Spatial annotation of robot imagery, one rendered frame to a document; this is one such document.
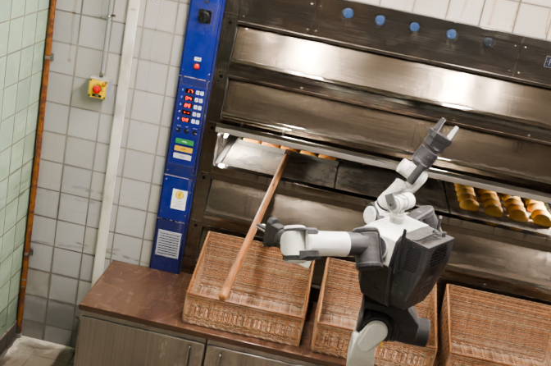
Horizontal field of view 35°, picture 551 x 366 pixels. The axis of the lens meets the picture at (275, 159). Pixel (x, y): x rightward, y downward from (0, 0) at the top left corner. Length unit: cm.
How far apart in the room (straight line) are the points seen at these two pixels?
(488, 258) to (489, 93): 82
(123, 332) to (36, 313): 87
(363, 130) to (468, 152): 50
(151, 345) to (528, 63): 216
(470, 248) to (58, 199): 208
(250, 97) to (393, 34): 74
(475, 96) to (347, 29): 67
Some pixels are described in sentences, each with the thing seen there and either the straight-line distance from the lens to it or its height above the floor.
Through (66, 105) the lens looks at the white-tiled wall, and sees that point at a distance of 439.
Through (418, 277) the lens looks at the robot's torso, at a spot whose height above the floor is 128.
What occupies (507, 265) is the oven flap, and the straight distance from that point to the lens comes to 439.
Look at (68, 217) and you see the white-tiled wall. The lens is 457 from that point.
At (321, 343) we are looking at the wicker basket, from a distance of 400.
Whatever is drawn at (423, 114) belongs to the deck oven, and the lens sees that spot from 412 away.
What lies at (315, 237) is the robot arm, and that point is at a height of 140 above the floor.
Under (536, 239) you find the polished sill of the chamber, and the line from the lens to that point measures 436.
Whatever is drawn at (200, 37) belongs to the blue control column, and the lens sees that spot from 411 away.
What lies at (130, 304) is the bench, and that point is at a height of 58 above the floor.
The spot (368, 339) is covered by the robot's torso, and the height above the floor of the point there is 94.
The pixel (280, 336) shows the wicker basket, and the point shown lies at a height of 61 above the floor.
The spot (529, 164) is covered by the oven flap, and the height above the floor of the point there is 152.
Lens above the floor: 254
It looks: 17 degrees down
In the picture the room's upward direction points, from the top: 11 degrees clockwise
